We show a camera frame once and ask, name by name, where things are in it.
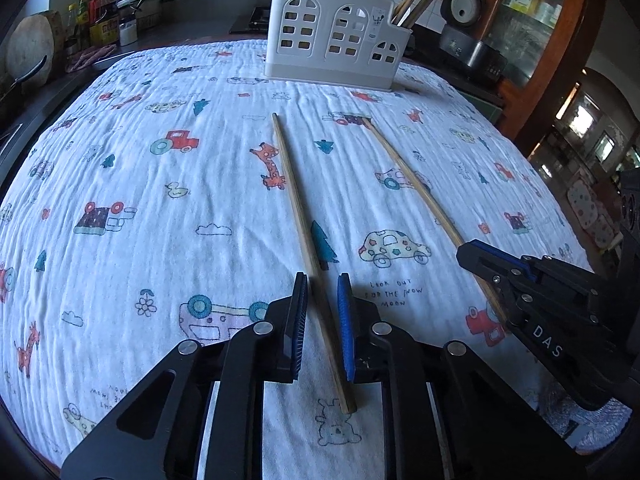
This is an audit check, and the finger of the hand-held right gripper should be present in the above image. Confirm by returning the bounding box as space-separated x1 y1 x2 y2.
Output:
471 239 618 285
455 241 603 322

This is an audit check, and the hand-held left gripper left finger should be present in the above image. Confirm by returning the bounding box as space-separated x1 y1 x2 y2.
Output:
60 272 310 480

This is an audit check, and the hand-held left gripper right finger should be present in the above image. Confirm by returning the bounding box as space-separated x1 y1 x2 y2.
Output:
336 272 586 480

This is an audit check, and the white plastic utensil holder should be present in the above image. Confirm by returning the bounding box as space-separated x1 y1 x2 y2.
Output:
263 0 413 92

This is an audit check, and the patterned floor mat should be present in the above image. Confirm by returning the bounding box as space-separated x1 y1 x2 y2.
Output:
567 180 619 249

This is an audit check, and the black rice cooker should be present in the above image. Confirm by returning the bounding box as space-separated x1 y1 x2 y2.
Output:
439 0 507 85

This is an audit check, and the white printed cloth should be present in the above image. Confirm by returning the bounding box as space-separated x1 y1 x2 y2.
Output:
0 40 598 480

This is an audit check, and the wooden glass cabinet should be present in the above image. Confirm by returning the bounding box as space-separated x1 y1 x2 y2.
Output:
475 0 609 141

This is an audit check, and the black induction cooktop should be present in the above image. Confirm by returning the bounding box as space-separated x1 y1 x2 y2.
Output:
229 6 273 34

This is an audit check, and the white jar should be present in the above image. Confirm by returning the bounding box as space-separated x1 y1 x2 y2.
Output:
119 15 139 46

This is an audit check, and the pink mesh cloth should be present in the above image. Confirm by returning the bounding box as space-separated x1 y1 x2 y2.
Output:
65 44 119 72

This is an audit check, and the metal pot with lid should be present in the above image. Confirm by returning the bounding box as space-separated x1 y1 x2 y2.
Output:
116 0 195 32

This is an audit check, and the green condiment bottle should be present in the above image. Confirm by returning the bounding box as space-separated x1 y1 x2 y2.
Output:
75 0 92 49

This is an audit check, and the yellow-capped bottle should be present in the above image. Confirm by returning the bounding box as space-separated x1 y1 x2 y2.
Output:
65 2 80 54

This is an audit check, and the round wooden cutting board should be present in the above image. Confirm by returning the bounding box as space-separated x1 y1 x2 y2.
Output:
5 10 58 83

